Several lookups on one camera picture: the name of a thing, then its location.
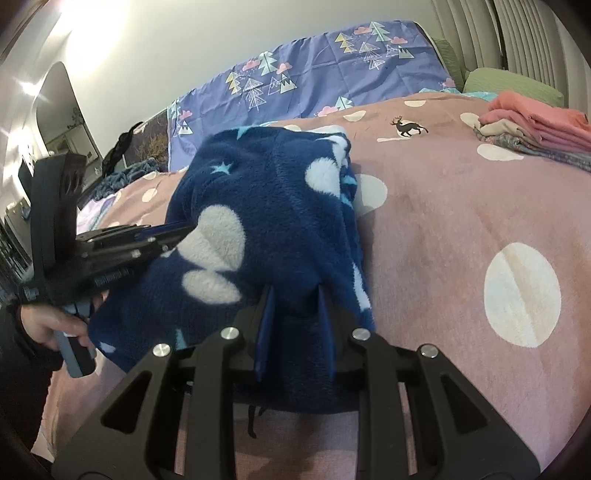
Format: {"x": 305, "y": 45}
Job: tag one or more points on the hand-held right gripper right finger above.
{"x": 327, "y": 341}

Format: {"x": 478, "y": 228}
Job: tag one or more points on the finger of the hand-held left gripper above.
{"x": 134, "y": 255}
{"x": 138, "y": 232}

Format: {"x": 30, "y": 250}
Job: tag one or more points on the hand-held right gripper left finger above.
{"x": 265, "y": 341}

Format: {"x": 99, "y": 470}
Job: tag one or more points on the navy star-print fleece garment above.
{"x": 258, "y": 217}

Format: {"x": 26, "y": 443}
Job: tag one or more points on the person's left forearm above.
{"x": 23, "y": 383}

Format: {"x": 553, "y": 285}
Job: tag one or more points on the person's left hand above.
{"x": 44, "y": 323}

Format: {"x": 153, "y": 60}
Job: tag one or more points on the lilac cloth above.
{"x": 94, "y": 214}

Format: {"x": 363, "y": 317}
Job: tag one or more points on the teal knit blanket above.
{"x": 124, "y": 177}

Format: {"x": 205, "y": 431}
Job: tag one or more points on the black cloth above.
{"x": 117, "y": 147}

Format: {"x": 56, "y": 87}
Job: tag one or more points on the dark tree-print cloth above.
{"x": 154, "y": 136}

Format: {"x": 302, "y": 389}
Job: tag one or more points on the pink polka-dot blanket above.
{"x": 438, "y": 221}

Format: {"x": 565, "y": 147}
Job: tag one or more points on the purple tree-print sheet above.
{"x": 314, "y": 78}

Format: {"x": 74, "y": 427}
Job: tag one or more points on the beige folded garment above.
{"x": 501, "y": 128}

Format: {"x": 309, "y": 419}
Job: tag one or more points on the light teal sheet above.
{"x": 480, "y": 93}

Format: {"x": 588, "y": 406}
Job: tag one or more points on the grey patterned folded garment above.
{"x": 554, "y": 157}

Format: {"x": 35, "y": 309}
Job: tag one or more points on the small green pillow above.
{"x": 450, "y": 60}

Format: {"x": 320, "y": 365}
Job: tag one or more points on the coral folded garment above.
{"x": 545, "y": 120}

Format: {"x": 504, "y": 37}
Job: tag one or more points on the large green pillow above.
{"x": 508, "y": 83}

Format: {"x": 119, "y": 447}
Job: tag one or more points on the beige curtain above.
{"x": 531, "y": 37}

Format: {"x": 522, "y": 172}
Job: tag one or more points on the arched wall mirror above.
{"x": 60, "y": 115}

